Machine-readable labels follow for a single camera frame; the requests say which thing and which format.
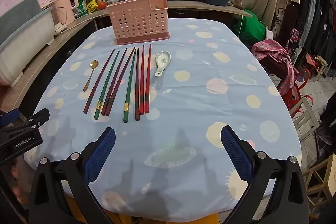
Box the pink kitchen appliance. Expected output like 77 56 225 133
51 0 79 28

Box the green twisted chopstick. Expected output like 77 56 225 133
94 50 120 120
123 49 137 123

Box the yellow snack packet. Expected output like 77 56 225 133
87 0 99 13

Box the pink perforated utensil basket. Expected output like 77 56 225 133
106 0 171 46

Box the white ceramic soup spoon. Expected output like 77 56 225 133
154 51 172 77

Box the white tub with blue lid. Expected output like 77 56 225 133
0 0 55 86

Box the row of coloured chopsticks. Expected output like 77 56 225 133
105 47 136 117

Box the gold flower-shaped spoon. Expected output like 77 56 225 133
83 59 100 92

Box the rack of hanging clothes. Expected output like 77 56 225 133
286 0 336 56

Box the person's left hand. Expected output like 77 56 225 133
9 156 27 198

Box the dark iron chair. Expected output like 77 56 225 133
273 5 300 41

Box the pink floral cloth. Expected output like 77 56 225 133
251 39 297 96

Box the yellow cloth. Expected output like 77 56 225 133
63 194 221 224

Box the red plastic chair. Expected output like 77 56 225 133
278 69 313 112

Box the light blue printed tablecloth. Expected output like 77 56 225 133
24 18 302 214

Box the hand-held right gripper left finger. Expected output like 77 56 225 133
28 127 116 224

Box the white wooden chair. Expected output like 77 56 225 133
291 97 321 141

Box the green plastic bag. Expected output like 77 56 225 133
234 15 267 42

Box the small wooden stool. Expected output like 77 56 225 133
308 55 328 81

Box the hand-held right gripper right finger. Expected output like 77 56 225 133
221 125 310 224

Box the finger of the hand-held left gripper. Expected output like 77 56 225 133
16 108 50 130
0 109 20 128

